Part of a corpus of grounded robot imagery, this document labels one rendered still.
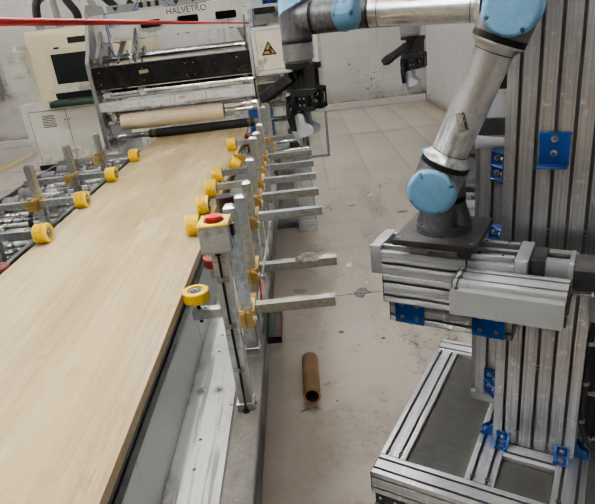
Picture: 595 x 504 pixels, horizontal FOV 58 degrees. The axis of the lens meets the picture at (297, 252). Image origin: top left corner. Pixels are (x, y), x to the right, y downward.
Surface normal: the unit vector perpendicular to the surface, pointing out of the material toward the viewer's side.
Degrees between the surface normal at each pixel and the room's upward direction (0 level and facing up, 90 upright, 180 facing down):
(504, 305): 90
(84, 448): 0
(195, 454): 0
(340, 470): 0
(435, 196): 97
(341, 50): 90
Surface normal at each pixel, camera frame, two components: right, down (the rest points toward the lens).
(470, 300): -0.49, 0.39
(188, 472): -0.11, -0.92
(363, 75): 0.00, 0.39
